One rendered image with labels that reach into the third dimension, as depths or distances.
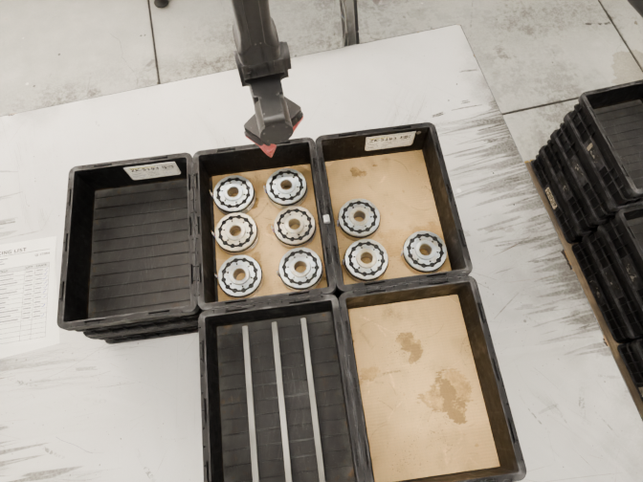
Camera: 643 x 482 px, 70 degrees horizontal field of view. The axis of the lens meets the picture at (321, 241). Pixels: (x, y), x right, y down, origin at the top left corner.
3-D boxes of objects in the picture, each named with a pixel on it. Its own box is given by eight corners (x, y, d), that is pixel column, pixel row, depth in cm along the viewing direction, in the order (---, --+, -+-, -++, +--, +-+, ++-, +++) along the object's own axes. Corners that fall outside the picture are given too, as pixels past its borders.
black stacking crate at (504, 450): (338, 306, 110) (338, 294, 99) (459, 289, 110) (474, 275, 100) (365, 492, 95) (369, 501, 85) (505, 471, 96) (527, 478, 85)
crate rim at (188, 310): (74, 171, 114) (68, 166, 112) (194, 156, 115) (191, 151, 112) (61, 332, 99) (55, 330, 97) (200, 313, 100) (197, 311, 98)
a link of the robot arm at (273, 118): (285, 34, 73) (232, 45, 73) (300, 92, 69) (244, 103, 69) (291, 86, 85) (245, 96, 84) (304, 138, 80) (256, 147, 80)
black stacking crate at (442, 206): (316, 162, 124) (315, 138, 114) (424, 148, 125) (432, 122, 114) (337, 304, 110) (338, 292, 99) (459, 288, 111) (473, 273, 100)
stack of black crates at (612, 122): (527, 162, 198) (579, 93, 157) (592, 147, 200) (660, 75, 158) (565, 246, 184) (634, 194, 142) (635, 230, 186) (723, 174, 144)
